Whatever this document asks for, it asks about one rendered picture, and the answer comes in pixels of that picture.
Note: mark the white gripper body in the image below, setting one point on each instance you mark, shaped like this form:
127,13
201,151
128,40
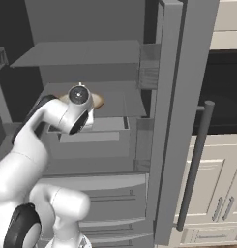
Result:
90,120

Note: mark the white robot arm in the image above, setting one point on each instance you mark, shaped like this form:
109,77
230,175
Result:
23,168

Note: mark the tan bowl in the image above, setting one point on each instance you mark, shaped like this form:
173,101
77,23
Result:
98,100

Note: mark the grey fridge crisper drawer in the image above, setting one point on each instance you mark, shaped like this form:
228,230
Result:
103,142

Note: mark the grey fridge shelf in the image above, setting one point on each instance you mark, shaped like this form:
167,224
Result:
123,100
81,53

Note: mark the grey fridge door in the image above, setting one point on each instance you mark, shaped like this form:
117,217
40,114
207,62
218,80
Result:
174,129

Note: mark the grey fridge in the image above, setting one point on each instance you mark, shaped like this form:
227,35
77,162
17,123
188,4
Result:
91,25

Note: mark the cream cabinet door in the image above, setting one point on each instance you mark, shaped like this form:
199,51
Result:
207,180
236,197

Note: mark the grey freezer drawer front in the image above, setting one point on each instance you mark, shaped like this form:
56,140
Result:
120,206

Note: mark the black built-in oven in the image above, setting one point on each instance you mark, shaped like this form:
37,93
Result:
224,93

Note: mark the cream drawer front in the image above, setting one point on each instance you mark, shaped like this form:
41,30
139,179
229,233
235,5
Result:
210,235

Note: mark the cream wall cabinet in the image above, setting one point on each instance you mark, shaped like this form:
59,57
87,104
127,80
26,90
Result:
227,24

